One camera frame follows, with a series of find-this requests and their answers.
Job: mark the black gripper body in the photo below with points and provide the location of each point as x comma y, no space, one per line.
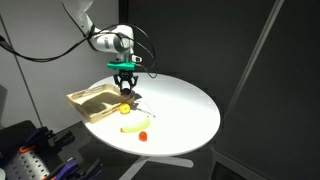
125,77

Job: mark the dark purple plum toy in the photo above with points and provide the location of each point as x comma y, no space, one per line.
126,92

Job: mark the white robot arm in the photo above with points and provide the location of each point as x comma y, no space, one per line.
106,40

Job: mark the yellow orange peach toy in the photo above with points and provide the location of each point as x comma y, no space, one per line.
124,108

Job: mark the light wooden tray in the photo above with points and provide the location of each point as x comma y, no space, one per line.
100,103

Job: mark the yellow banana toy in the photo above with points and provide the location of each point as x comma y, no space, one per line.
136,126

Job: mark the red strawberry toy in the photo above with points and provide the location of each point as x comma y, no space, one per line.
143,136

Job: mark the white table base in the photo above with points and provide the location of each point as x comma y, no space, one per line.
160,162

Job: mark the purple black clamp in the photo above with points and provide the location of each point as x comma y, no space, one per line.
76,170
43,136

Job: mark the perforated grey metal plate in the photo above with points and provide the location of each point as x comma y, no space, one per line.
26,166

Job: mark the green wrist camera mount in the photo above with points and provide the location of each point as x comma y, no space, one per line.
120,65

